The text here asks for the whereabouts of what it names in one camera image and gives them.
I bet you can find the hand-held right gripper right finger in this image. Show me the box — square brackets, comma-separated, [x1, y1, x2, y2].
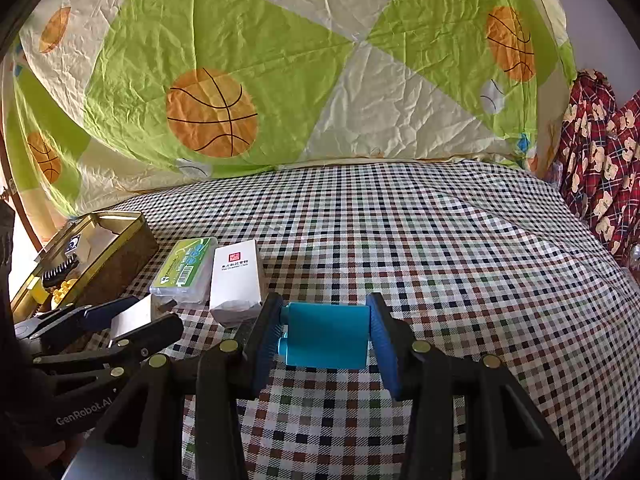
[366, 291, 583, 480]

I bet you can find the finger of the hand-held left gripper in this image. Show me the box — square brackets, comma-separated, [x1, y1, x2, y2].
[15, 296, 142, 343]
[32, 312, 185, 377]

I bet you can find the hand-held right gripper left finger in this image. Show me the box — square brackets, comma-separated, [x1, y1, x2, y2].
[62, 291, 285, 480]

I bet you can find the white charger plug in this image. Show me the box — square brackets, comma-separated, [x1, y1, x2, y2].
[110, 296, 154, 342]

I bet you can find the gold metal tin box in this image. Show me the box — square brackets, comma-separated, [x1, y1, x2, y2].
[10, 211, 160, 322]

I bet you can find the blue building block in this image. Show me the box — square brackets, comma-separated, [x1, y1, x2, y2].
[276, 302, 372, 370]

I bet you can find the yellow toy piece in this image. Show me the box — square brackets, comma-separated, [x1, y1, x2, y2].
[32, 277, 81, 309]

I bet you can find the white paper sheet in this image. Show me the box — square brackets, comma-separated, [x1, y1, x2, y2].
[90, 227, 122, 252]

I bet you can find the green clear plastic box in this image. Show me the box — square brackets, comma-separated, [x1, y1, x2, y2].
[149, 236, 219, 307]

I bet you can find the white paper box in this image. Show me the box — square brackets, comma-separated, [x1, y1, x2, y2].
[208, 239, 265, 329]

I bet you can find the checked bed sheet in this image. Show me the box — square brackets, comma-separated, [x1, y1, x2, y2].
[50, 157, 640, 480]

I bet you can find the red plaid bear cloth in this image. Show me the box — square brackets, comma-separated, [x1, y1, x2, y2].
[546, 68, 640, 267]

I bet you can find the basketball print quilt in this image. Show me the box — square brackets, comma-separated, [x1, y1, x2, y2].
[0, 0, 579, 219]

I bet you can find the comb with wooden handle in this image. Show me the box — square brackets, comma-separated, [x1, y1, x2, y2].
[42, 255, 81, 289]

